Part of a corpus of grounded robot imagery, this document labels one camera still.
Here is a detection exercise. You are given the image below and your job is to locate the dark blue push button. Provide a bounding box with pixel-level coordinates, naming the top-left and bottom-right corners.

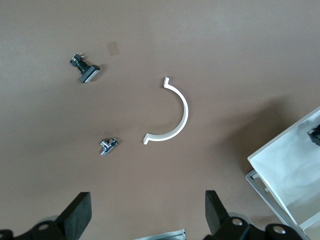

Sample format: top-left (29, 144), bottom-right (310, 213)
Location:
top-left (306, 126), bottom-right (320, 147)

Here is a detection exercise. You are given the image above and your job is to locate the white compartment tray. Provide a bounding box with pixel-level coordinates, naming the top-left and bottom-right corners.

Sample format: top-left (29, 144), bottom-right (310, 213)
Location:
top-left (246, 106), bottom-right (320, 227)

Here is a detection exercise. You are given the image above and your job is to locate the clear tape patch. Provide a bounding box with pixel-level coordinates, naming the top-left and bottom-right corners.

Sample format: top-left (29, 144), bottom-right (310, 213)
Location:
top-left (106, 41), bottom-right (120, 56)

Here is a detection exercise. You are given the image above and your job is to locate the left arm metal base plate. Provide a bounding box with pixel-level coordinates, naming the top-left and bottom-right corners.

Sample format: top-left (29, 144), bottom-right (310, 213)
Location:
top-left (133, 228), bottom-right (188, 240)

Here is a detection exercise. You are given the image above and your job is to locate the white semicircular plastic bracket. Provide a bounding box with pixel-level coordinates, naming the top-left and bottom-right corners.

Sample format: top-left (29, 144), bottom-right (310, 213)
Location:
top-left (143, 76), bottom-right (189, 146)

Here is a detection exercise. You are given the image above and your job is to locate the chrome metal tee fitting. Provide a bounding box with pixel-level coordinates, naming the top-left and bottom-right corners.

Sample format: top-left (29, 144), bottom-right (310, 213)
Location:
top-left (99, 136), bottom-right (119, 157)

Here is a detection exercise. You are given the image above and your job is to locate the black square pushbutton switch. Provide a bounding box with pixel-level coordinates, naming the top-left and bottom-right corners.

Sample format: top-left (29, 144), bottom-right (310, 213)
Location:
top-left (69, 52), bottom-right (101, 84)

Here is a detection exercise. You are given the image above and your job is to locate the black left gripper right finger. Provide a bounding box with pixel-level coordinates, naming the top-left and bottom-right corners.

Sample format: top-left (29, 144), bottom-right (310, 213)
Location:
top-left (203, 189), bottom-right (253, 240)

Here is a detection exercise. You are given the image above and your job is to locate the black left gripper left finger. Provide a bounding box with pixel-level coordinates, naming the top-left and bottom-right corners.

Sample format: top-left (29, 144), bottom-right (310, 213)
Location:
top-left (14, 191), bottom-right (93, 240)

